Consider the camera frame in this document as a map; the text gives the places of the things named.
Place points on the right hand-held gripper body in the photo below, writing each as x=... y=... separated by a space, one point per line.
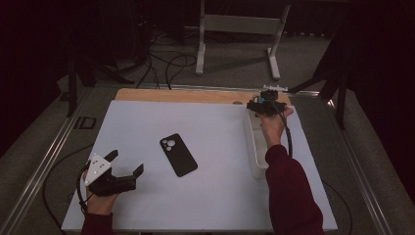
x=267 y=104

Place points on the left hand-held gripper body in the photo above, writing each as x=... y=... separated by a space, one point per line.
x=107 y=186

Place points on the black phone case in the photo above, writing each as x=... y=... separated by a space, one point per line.
x=178 y=155

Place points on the white plastic bin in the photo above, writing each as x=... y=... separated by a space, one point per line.
x=256 y=147

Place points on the person's left hand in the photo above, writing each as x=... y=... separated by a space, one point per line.
x=99 y=204

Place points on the person's right hand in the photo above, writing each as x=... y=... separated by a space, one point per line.
x=272 y=129

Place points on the black metal stand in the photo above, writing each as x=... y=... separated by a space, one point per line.
x=341 y=98
x=72 y=84

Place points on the white table mat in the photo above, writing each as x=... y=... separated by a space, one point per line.
x=212 y=196

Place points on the white metal table frame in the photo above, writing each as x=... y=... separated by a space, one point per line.
x=241 y=24

